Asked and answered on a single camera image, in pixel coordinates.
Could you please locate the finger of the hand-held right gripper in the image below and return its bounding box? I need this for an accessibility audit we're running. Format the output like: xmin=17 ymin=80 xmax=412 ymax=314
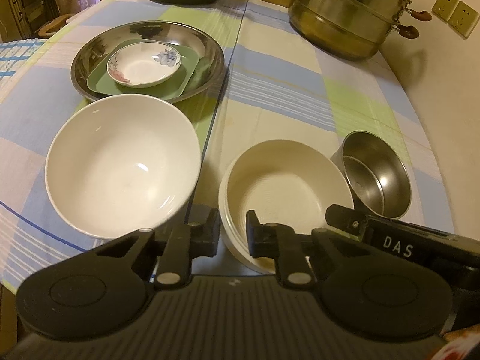
xmin=325 ymin=203 xmax=371 ymax=239

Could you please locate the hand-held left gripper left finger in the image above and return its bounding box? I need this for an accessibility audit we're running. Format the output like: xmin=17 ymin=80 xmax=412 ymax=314
xmin=94 ymin=208 xmax=222 ymax=290

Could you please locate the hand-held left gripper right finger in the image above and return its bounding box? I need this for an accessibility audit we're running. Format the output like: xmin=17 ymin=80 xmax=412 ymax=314
xmin=245 ymin=210 xmax=372 ymax=289

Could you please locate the stainless steel bowl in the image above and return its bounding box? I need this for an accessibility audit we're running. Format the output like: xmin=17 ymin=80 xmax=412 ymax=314
xmin=330 ymin=130 xmax=412 ymax=219

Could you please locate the cream plastic bowl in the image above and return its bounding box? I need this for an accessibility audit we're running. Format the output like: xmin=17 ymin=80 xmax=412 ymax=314
xmin=218 ymin=139 xmax=355 ymax=275

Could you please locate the white ceramic bowl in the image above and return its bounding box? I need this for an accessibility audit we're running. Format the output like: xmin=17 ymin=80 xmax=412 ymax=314
xmin=45 ymin=94 xmax=202 ymax=239

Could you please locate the green square plate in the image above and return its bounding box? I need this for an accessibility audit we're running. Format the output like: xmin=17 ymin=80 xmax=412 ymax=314
xmin=87 ymin=39 xmax=200 ymax=101

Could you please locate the small floral white dish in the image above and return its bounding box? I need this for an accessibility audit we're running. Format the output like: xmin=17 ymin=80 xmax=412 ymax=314
xmin=107 ymin=42 xmax=182 ymax=88

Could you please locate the large shallow steel plate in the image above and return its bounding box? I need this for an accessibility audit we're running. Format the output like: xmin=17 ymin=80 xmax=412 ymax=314
xmin=70 ymin=22 xmax=226 ymax=104

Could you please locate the red patterned cloth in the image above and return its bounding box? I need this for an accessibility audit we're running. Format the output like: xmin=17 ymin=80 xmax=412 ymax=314
xmin=437 ymin=326 xmax=480 ymax=360

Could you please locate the plaid pastel tablecloth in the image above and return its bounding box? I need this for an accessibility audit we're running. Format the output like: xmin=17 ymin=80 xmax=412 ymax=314
xmin=0 ymin=0 xmax=456 ymax=293

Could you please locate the stainless steel steamer pot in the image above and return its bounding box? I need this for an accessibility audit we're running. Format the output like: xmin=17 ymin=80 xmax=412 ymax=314
xmin=283 ymin=0 xmax=433 ymax=62

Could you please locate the blue checked blanket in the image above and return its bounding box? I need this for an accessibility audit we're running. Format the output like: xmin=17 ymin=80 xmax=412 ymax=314
xmin=0 ymin=37 xmax=50 ymax=94

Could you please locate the wall socket plate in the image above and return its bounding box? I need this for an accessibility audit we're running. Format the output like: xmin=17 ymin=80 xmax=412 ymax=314
xmin=431 ymin=0 xmax=459 ymax=23
xmin=448 ymin=1 xmax=480 ymax=39

